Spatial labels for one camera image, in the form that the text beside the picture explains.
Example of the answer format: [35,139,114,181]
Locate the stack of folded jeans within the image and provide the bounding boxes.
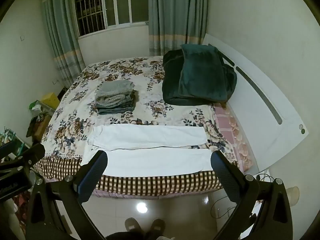
[96,91,138,115]

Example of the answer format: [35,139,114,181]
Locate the red cloth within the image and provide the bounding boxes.
[12,192,28,230]

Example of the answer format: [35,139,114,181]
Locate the pink checked sheet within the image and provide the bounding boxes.
[214,104,254,173]

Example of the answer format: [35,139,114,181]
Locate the green storage shelf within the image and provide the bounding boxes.
[0,127,33,160]

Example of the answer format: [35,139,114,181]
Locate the teal striped curtain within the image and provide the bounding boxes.
[147,0,209,57]
[41,0,87,88]

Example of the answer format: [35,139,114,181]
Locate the person's left slipper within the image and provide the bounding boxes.
[124,217,140,233]

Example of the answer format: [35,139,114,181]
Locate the yellow box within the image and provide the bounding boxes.
[41,92,60,110]

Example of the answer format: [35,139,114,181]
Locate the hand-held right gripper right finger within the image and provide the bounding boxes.
[210,150,293,240]

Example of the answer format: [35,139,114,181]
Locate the grey fleece folded garment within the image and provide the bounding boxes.
[95,80,135,106]

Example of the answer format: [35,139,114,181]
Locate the floral bed sheet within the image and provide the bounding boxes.
[32,56,253,198]

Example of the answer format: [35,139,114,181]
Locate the white headboard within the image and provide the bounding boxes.
[202,33,309,175]

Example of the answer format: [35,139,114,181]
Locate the dark green blanket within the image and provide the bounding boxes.
[162,44,237,106]

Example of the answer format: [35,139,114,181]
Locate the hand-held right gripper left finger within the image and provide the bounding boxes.
[26,150,108,240]

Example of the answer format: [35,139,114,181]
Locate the white framed window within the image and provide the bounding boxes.
[71,0,150,39]

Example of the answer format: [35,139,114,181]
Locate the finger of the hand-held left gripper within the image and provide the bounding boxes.
[0,143,46,173]

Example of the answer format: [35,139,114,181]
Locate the black floor cable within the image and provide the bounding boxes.
[210,195,238,220]

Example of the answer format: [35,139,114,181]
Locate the white pants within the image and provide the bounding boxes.
[80,125,213,178]

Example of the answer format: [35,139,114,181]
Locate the cardboard box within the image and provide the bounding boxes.
[32,115,52,143]

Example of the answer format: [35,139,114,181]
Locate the green and white plastic bag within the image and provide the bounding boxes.
[29,100,54,117]

